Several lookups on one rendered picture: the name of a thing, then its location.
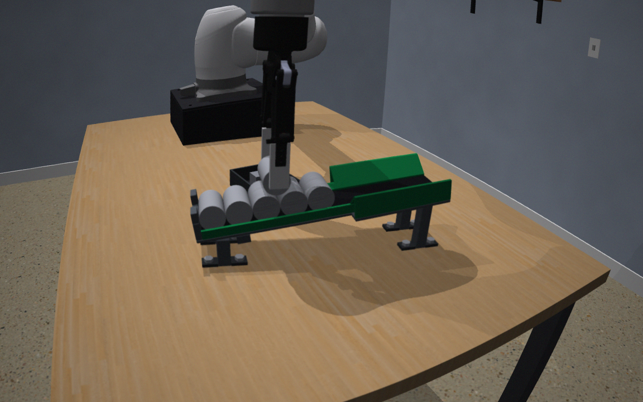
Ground grey cylinder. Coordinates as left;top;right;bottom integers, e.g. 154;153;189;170
198;190;226;229
299;171;335;210
223;185;253;225
277;176;308;215
248;180;280;220
257;156;288;195

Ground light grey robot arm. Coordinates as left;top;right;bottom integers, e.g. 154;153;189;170
179;0;327;102

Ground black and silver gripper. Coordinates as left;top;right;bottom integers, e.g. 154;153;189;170
253;16;309;189

